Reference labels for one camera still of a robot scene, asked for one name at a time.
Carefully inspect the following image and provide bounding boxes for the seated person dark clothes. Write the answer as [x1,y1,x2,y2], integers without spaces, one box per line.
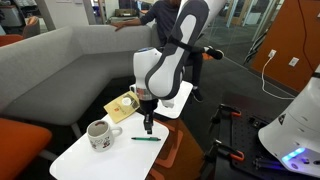
[110,0,225,103]

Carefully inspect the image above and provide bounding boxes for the black perforated mounting board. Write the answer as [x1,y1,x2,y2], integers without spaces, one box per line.
[213,103,278,180]

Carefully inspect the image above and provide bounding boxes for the white rounded side table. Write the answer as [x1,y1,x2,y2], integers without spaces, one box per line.
[153,80,194,120]
[49,111,170,180]

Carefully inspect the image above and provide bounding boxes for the white power cable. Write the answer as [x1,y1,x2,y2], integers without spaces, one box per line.
[260,53,296,100]

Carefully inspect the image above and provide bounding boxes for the yellow manila envelope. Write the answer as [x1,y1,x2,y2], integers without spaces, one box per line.
[103,90,141,125]

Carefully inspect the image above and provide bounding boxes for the grey sofa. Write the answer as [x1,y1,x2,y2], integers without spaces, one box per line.
[0,23,161,139]

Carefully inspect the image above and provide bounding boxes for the orange black bar clamp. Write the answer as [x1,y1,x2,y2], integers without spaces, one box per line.
[203,139,245,163]
[210,103,243,125]

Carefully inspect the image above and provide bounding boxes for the green pen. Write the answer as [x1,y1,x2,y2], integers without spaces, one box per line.
[130,136,162,142]

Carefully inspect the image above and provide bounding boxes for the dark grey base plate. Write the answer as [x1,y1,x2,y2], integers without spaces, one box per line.
[213,90,303,180]

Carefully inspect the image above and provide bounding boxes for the orange grey lounge chair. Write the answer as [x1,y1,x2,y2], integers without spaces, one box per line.
[0,15,42,48]

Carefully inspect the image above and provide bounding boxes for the white printed mug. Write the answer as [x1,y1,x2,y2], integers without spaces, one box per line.
[86,119,124,153]

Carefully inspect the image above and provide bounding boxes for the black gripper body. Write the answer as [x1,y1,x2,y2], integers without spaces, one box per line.
[137,98,160,124]

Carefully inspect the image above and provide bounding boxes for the small white round disc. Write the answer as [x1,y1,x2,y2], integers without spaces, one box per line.
[121,96,133,107]

